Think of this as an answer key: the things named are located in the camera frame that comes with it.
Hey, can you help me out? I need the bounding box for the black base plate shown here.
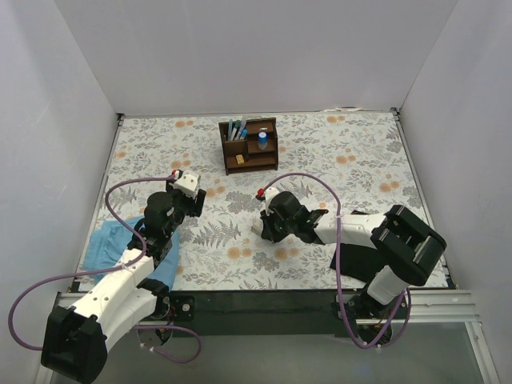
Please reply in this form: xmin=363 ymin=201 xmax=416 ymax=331
xmin=159 ymin=291 xmax=409 ymax=340

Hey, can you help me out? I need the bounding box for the green capped white marker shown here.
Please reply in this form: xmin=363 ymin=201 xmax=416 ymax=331
xmin=231 ymin=120 xmax=241 ymax=140

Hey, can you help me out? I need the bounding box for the black cloth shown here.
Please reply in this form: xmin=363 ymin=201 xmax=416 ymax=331
xmin=340 ymin=211 xmax=386 ymax=283

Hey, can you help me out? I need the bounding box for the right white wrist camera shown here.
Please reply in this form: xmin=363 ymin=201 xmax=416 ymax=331
xmin=256 ymin=186 xmax=280 ymax=215

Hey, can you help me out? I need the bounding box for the grey blue glue stick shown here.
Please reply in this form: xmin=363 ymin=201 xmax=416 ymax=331
xmin=258 ymin=131 xmax=268 ymax=150

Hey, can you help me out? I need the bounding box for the brown wooden desk organizer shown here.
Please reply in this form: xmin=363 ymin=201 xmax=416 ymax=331
xmin=218 ymin=118 xmax=279 ymax=175

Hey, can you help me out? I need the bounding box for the light blue cloth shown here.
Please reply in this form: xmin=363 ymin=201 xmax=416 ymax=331
xmin=82 ymin=220 xmax=179 ymax=289

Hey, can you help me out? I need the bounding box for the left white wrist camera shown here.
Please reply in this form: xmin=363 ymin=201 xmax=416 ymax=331
xmin=166 ymin=169 xmax=201 ymax=198

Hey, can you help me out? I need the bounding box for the floral patterned table mat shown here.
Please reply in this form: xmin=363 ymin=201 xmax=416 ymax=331
xmin=94 ymin=112 xmax=427 ymax=290

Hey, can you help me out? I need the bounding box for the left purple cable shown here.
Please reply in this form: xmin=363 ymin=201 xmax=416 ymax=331
xmin=8 ymin=175 xmax=203 ymax=364

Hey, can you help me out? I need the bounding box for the small yellow eraser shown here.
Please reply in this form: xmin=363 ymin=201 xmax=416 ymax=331
xmin=235 ymin=155 xmax=245 ymax=165

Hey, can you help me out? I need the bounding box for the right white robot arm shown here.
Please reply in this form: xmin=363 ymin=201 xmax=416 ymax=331
xmin=255 ymin=187 xmax=447 ymax=318

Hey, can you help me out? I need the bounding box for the light blue pen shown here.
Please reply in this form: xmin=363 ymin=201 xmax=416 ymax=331
xmin=226 ymin=119 xmax=236 ymax=141

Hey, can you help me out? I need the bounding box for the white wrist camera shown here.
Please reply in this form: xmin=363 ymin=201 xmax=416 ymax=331
xmin=166 ymin=169 xmax=201 ymax=198
xmin=256 ymin=186 xmax=280 ymax=215

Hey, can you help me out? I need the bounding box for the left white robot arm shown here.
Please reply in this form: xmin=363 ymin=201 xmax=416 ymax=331
xmin=41 ymin=187 xmax=206 ymax=383

